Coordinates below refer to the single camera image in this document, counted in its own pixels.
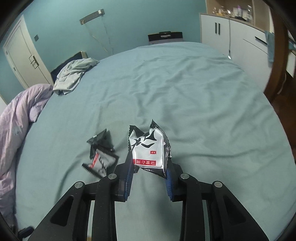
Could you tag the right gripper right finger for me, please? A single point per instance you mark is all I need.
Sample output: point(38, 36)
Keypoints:
point(228, 218)

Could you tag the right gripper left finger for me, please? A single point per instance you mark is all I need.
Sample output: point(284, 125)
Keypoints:
point(68, 219)

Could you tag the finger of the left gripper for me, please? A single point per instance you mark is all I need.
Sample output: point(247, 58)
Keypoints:
point(25, 232)

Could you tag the black white deer snack packet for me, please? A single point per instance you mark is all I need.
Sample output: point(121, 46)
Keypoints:
point(151, 151)

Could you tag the pile black white snack packet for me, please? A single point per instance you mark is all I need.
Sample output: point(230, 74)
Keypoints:
point(101, 161)

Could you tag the teal bed sheet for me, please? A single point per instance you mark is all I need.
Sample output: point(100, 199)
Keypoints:
point(219, 123)

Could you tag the lilac duvet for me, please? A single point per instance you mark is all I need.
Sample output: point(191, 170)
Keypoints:
point(15, 120)

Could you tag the grey crumpled garment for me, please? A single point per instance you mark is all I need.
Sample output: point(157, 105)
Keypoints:
point(70, 75)

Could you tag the dark pillow at headboard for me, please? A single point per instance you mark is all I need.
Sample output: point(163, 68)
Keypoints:
point(77, 56)

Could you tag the brown wooden chair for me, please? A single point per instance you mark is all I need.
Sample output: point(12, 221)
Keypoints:
point(281, 51)

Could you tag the black bag by wall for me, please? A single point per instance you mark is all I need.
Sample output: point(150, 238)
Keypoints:
point(165, 37)

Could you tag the white cabinet with black handles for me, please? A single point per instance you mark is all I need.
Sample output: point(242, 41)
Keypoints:
point(245, 45)

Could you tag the white door with handle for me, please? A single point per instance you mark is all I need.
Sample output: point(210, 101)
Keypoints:
point(23, 57)

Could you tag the metal wall bracket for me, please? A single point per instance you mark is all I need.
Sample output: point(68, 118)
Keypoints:
point(92, 16)

